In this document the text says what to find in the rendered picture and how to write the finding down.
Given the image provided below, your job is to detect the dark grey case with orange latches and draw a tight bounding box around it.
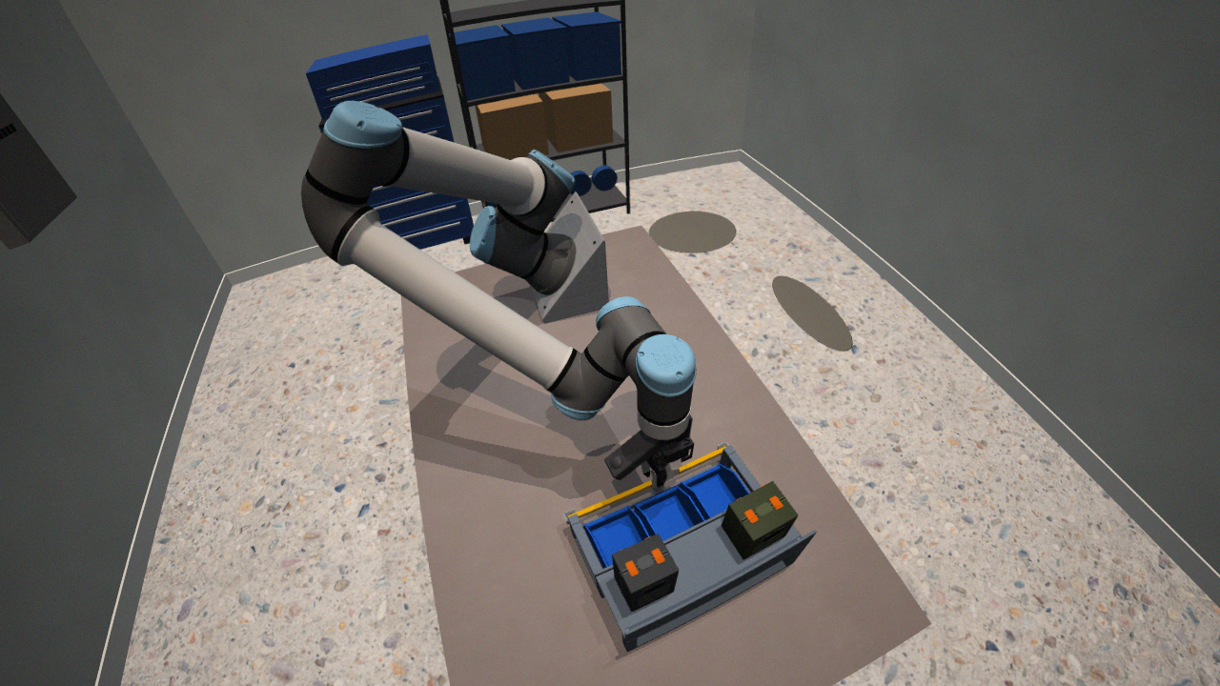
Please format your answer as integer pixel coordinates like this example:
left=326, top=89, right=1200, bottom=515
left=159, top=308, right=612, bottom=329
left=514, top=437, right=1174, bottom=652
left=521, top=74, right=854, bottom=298
left=612, top=533, right=680, bottom=612

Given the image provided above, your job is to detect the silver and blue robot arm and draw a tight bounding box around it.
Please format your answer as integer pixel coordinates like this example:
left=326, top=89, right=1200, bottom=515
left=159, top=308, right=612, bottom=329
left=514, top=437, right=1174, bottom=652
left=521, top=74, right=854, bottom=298
left=301, top=101, right=697, bottom=480

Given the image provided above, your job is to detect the blue open bin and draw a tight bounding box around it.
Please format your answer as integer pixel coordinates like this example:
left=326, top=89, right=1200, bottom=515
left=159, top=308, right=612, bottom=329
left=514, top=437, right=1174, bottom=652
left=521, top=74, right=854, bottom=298
left=634, top=485, right=705, bottom=541
left=680, top=464, right=750, bottom=520
left=584, top=507, right=650, bottom=568

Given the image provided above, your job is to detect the grey metal shelf rack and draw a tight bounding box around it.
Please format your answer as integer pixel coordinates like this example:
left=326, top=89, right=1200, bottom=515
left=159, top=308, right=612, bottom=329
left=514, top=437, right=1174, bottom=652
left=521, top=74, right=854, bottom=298
left=562, top=442, right=817, bottom=652

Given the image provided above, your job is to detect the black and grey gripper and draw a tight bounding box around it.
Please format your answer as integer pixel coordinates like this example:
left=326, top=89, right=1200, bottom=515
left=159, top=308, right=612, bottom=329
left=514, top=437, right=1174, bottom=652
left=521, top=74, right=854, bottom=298
left=641, top=416, right=694, bottom=492

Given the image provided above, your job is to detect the olive green case with orange latches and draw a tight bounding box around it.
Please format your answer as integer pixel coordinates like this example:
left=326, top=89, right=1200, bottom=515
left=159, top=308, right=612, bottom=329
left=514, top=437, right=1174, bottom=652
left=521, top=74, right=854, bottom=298
left=722, top=481, right=798, bottom=560

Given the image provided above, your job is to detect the yellow bar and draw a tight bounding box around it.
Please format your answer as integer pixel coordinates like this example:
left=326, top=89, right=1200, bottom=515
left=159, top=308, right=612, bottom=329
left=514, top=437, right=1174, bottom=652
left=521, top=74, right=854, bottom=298
left=575, top=446, right=726, bottom=518

